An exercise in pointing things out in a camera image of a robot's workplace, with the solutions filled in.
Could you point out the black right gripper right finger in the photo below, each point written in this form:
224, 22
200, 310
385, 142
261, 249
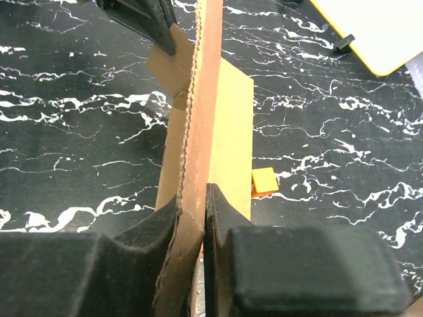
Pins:
312, 270

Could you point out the small orange cube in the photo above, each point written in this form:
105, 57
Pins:
264, 182

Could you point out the whiteboard with orange frame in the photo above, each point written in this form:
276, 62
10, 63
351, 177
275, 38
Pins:
387, 34

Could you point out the cardboard box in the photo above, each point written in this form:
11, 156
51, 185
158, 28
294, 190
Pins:
209, 139

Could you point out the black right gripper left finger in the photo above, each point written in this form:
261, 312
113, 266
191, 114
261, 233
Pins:
88, 274

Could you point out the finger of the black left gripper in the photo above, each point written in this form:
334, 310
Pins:
163, 17
134, 15

